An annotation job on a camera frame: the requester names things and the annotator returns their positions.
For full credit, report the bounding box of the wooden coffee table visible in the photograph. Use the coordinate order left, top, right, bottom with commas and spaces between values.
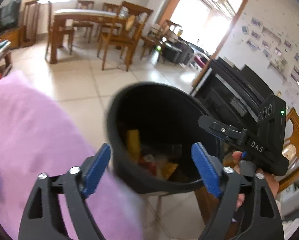
0, 40, 13, 79

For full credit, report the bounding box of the wooden dining table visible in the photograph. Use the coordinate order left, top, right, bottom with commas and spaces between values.
49, 8, 122, 65

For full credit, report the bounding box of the black television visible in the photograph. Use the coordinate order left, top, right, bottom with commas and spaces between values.
0, 0, 22, 33

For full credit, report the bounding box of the black trash bin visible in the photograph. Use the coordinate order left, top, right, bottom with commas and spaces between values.
106, 82, 224, 194

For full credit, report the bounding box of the right hand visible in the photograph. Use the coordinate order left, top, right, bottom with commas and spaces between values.
231, 151, 280, 210

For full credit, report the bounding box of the wooden dining chair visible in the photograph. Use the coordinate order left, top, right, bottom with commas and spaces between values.
97, 1, 153, 70

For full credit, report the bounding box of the purple tablecloth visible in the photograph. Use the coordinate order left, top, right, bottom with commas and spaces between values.
0, 73, 143, 239

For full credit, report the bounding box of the tall wooden stand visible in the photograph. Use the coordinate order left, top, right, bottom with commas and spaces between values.
19, 0, 40, 47

